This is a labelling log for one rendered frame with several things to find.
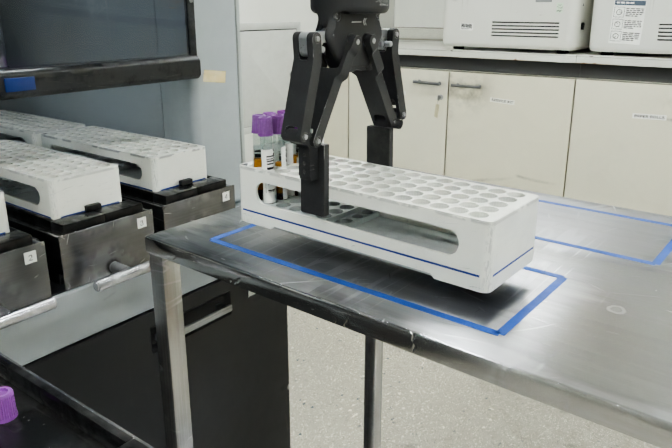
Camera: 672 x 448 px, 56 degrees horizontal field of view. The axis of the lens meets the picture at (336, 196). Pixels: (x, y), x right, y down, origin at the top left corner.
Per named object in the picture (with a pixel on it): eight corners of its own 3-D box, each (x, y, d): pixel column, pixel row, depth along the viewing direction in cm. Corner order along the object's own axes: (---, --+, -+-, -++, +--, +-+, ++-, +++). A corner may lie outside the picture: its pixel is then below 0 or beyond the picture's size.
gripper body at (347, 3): (353, -34, 54) (353, 76, 57) (408, -30, 60) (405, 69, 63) (289, -31, 59) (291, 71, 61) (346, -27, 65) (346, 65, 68)
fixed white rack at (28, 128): (-43, 146, 125) (-49, 115, 124) (7, 138, 133) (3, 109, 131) (37, 168, 108) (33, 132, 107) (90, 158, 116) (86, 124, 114)
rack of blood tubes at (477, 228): (238, 219, 70) (236, 164, 68) (299, 198, 78) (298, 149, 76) (487, 294, 52) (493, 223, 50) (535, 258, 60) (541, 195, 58)
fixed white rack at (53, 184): (-54, 190, 96) (-61, 149, 94) (12, 176, 103) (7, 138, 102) (56, 230, 79) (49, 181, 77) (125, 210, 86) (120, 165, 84)
